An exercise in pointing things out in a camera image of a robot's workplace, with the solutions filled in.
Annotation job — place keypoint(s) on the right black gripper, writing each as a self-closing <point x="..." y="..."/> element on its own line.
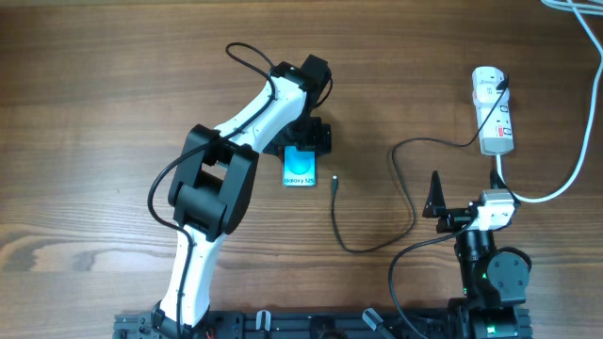
<point x="435" y="208"/>

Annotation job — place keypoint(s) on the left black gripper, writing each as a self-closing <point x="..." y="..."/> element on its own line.
<point x="318" y="137"/>

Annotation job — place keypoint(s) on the turquoise screen smartphone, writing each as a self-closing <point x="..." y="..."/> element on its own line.
<point x="299" y="168"/>

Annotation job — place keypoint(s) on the white power strip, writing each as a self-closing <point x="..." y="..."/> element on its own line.
<point x="494" y="122"/>

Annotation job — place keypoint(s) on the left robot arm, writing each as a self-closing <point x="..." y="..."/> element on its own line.
<point x="213" y="181"/>

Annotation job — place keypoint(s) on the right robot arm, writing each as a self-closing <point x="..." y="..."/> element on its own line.
<point x="494" y="279"/>

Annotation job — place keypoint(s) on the white charger adapter plug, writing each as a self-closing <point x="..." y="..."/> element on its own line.
<point x="490" y="94"/>

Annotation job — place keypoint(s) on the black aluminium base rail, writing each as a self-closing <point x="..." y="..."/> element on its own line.
<point x="432" y="323"/>

